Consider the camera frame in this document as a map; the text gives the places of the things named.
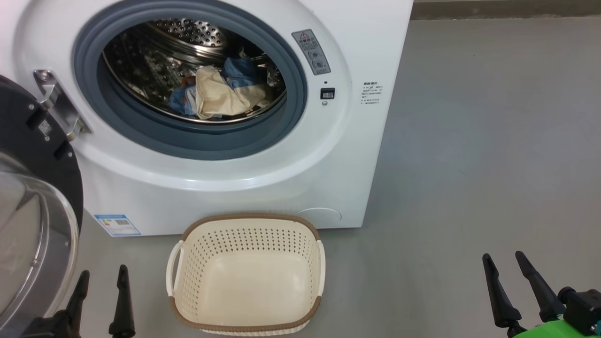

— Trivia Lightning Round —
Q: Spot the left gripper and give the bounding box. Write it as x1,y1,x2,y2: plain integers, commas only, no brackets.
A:
21,264,136,338

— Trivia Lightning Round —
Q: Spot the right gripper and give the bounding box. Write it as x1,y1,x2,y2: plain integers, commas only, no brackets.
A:
482,250,601,338

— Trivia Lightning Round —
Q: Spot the black round washer door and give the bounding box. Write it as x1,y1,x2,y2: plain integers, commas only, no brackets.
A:
0,74,84,338

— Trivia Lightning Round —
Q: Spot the cream and blue garment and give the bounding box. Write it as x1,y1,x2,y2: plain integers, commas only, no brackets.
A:
185,57,273,120

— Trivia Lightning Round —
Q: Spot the white front-load washing machine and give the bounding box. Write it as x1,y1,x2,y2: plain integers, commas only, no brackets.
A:
0,0,414,238

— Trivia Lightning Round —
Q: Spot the blue energy label sticker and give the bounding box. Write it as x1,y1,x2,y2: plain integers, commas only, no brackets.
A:
94,214,141,237

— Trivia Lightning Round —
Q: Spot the cream perforated laundry basket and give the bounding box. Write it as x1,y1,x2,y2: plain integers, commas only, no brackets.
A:
166,214,325,336

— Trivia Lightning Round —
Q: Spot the round filter cover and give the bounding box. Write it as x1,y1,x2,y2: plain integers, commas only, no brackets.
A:
294,207,342,228

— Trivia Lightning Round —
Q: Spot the printed text label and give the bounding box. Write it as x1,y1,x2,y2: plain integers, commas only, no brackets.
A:
361,81,385,106

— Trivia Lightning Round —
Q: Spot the grey warning sticker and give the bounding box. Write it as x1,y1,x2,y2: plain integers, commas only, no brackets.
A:
292,29,331,76

